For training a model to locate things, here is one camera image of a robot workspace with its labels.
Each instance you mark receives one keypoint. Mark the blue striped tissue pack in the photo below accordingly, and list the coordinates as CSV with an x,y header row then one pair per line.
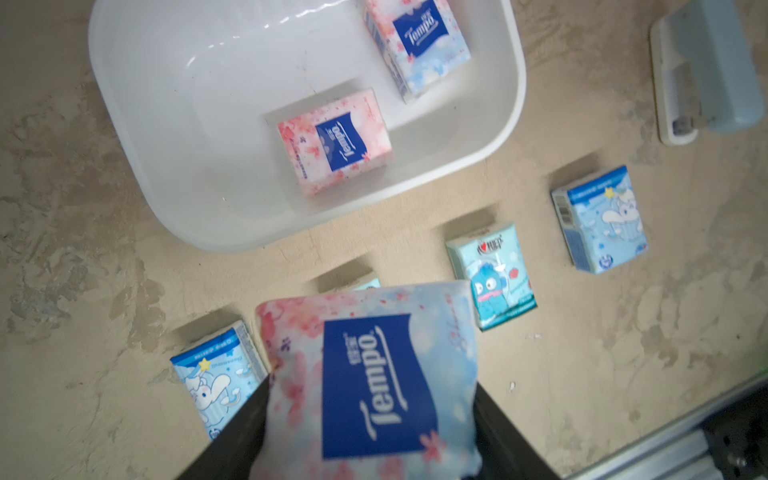
x,y
600,220

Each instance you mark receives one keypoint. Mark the white plastic storage box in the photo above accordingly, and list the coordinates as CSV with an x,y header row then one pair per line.
x,y
196,90

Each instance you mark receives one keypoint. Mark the pink white tissue pack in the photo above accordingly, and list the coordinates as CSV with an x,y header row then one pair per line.
x,y
336,142

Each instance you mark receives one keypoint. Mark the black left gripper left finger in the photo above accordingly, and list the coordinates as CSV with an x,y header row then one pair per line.
x,y
232,453

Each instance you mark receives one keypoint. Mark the teal cartoon tissue pack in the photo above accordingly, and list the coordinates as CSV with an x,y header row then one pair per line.
x,y
491,260
365,283

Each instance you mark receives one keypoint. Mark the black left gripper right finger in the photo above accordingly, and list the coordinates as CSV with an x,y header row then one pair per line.
x,y
505,452

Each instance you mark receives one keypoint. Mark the pink blue tissue pack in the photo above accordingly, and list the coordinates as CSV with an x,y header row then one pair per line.
x,y
420,42
371,384

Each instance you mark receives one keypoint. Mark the blue elephant tissue pack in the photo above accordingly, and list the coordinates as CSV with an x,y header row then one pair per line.
x,y
220,374

